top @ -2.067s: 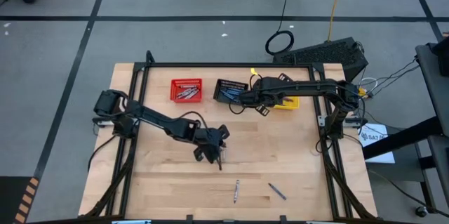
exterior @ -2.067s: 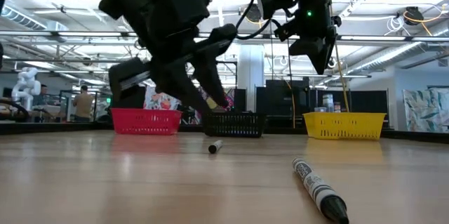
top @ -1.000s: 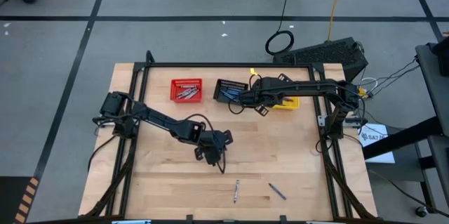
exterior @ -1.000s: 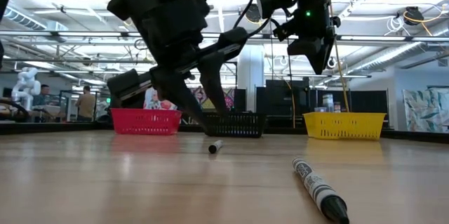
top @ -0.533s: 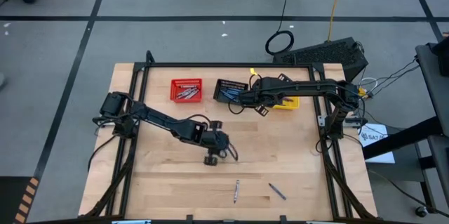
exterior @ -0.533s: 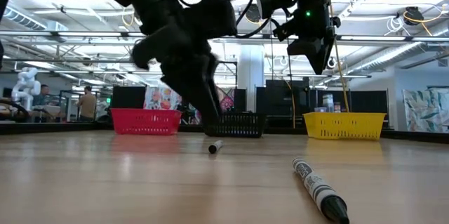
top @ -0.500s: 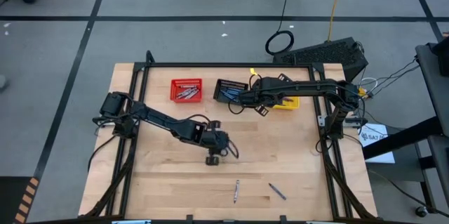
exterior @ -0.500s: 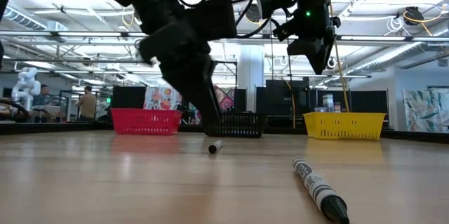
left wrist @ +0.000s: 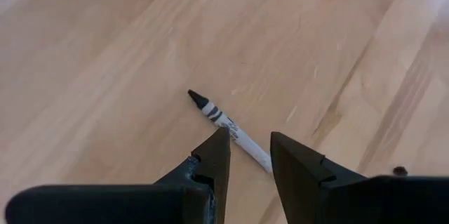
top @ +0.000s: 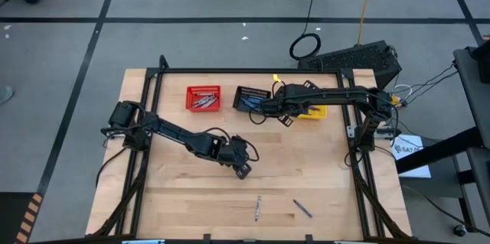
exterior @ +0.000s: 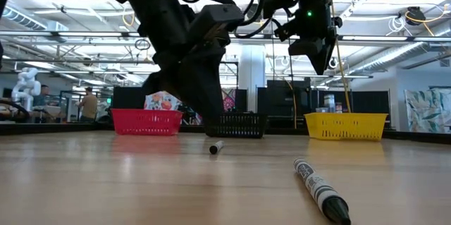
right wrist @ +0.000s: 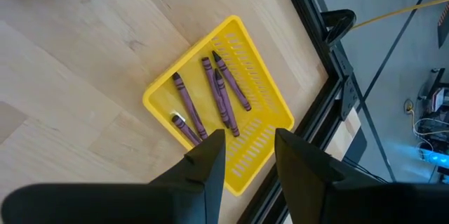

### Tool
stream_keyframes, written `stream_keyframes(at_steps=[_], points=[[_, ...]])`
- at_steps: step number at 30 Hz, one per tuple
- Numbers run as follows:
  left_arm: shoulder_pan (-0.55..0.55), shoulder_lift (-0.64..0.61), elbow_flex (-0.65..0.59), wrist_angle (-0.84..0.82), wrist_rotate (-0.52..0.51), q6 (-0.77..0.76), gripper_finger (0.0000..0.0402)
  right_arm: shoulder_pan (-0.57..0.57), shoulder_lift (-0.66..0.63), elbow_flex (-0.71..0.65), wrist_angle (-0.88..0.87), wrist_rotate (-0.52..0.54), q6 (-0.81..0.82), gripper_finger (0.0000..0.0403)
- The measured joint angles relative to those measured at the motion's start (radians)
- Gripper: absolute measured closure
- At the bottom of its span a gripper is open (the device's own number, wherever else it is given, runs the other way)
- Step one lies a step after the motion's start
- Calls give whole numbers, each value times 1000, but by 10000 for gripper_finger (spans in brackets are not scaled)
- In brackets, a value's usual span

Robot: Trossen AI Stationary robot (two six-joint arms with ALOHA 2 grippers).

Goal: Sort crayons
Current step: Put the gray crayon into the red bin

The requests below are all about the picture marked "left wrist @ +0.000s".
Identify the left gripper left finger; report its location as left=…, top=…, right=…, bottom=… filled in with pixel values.
left=4, top=127, right=232, bottom=224

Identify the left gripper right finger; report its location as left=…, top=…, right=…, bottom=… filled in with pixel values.
left=269, top=131, right=449, bottom=224

